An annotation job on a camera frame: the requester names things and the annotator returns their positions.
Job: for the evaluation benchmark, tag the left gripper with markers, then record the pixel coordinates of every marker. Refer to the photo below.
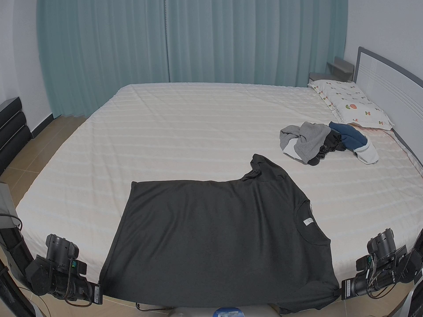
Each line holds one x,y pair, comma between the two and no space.
76,287

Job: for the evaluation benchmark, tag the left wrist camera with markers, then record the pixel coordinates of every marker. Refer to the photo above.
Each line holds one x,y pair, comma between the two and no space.
77,266

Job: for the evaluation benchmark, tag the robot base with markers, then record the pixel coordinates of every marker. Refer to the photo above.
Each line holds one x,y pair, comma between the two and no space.
198,312

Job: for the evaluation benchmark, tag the black T-shirt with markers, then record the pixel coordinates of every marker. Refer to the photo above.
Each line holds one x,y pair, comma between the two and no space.
214,236

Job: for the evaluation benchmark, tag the blue-green curtain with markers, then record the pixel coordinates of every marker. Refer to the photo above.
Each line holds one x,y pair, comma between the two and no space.
99,45
257,31

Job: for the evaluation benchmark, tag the grey bedside table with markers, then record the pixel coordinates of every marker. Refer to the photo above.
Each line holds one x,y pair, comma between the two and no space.
340,66

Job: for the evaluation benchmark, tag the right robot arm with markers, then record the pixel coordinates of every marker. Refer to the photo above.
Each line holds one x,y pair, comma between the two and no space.
409,269

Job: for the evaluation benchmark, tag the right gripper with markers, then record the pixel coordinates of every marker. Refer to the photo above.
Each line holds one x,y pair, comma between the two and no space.
370,282

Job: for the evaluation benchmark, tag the bed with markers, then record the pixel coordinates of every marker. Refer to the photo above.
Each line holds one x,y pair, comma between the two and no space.
198,127

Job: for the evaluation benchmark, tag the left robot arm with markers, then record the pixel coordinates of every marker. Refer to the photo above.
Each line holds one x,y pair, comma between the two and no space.
36,276

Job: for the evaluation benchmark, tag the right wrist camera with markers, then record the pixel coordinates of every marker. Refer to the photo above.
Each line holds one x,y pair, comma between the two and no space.
365,263

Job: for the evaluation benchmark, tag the white printed pillow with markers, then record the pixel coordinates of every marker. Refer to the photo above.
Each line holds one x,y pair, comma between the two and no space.
353,104

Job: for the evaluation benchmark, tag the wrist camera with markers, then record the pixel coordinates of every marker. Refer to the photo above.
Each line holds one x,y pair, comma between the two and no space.
365,263
77,266

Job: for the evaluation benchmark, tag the pile of clothes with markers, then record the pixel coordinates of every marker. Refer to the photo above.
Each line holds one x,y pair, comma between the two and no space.
310,137

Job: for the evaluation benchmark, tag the black chest of drawers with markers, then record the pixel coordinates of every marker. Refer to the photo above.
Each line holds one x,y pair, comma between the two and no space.
11,127

